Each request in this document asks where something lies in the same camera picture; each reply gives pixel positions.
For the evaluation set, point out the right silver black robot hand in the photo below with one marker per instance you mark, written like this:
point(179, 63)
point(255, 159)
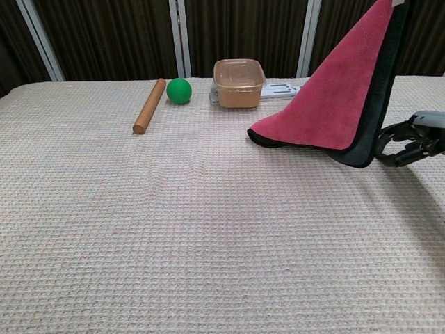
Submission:
point(431, 139)

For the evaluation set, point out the pink black-edged cloth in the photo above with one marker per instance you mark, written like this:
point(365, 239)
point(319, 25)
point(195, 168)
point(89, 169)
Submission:
point(333, 104)

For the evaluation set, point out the dark ribbed partition panel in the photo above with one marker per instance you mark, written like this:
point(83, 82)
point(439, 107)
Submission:
point(14, 48)
point(243, 31)
point(111, 38)
point(424, 35)

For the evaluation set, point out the white folding stand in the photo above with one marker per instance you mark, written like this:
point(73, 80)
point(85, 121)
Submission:
point(278, 91)

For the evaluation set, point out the tan plastic container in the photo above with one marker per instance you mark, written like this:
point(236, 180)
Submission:
point(238, 95)

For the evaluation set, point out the beige woven tablecloth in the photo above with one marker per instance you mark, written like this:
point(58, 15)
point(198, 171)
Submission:
point(208, 226)

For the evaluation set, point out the green ball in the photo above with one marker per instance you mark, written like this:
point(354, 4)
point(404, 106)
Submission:
point(179, 91)

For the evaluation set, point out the wooden rolling pin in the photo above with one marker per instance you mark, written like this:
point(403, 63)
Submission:
point(149, 104)

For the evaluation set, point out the white partition frame post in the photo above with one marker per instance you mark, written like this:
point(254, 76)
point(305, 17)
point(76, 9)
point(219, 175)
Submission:
point(40, 38)
point(180, 38)
point(307, 38)

